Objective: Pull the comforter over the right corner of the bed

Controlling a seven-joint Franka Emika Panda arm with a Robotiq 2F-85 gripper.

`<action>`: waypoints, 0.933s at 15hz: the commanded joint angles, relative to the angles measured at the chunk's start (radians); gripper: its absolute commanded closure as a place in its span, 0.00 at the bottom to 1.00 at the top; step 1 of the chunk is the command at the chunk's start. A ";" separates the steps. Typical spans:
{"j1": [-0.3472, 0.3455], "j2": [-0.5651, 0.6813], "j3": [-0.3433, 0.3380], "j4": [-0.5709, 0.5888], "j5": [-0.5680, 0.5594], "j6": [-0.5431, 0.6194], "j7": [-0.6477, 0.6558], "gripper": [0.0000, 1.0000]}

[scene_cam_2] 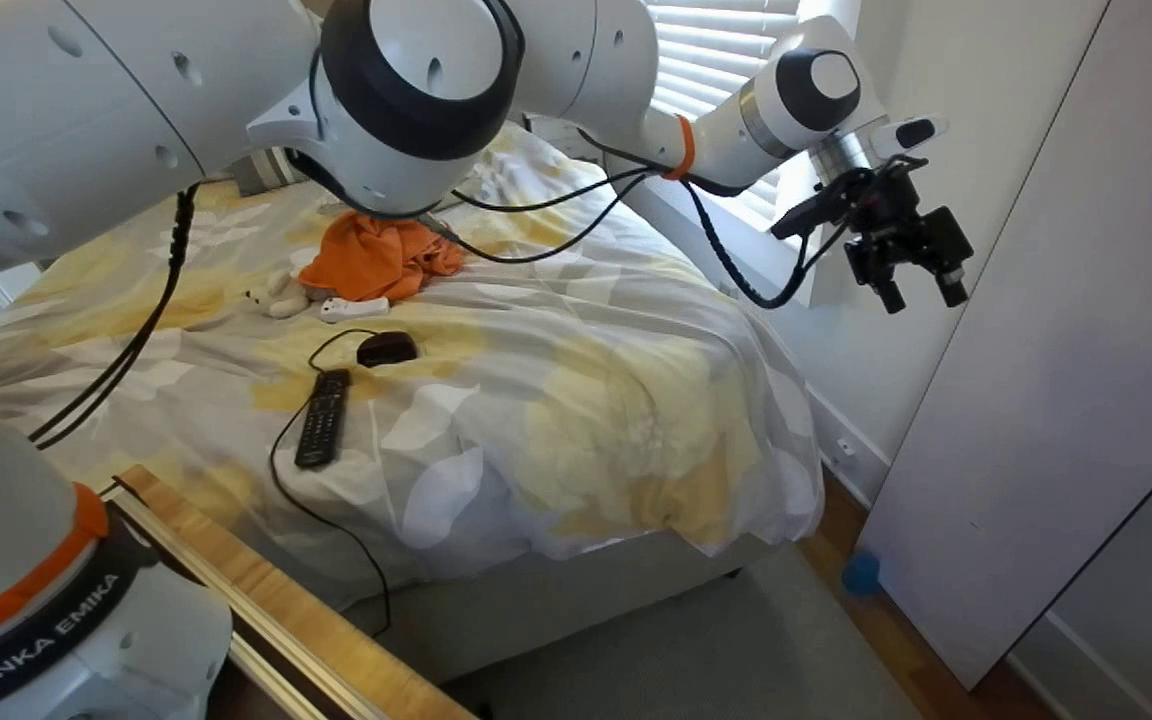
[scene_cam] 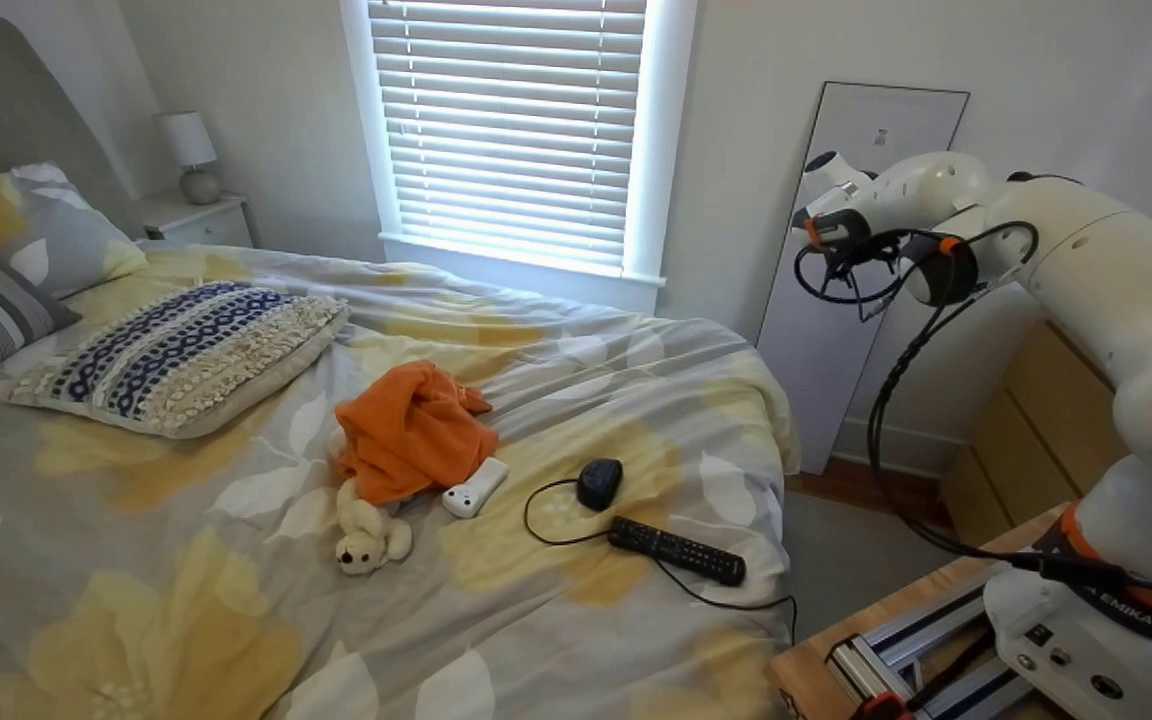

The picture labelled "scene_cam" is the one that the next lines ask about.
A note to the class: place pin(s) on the black computer mouse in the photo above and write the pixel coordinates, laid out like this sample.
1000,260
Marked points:
598,483

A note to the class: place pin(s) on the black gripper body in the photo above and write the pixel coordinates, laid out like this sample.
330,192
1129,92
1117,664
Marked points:
836,236

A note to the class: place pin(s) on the cream plush toy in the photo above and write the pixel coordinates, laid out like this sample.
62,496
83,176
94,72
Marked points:
366,533

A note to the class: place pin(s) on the yellow grey floral comforter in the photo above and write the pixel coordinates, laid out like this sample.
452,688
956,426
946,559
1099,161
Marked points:
576,384

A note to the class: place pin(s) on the small white table lamp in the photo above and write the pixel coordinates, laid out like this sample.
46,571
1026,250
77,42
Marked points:
191,146

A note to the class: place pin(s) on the orange cloth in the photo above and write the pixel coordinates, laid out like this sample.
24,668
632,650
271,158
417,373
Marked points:
410,433

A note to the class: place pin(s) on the blue white knitted cushion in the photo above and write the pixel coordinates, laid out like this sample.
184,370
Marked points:
182,361

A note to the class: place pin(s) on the white remote control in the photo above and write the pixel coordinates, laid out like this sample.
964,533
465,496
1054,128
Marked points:
473,491

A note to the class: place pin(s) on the light wood dresser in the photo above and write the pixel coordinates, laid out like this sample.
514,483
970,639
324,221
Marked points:
1030,441

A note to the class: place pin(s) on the aluminium rail frame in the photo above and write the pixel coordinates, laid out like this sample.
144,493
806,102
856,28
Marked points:
921,655

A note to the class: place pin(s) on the white window blinds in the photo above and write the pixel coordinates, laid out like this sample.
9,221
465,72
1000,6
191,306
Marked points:
670,146
509,133

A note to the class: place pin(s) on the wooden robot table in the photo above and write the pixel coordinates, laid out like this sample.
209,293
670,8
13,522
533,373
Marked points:
809,678

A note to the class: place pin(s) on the white nightstand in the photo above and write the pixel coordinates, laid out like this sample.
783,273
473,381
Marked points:
199,226

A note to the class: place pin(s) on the yellow grey floral pillow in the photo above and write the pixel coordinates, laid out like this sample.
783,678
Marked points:
56,232

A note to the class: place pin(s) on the tall white door panel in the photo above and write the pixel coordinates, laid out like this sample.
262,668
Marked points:
817,361

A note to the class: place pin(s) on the grey padded headboard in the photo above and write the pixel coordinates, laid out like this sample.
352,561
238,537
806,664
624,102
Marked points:
3,104

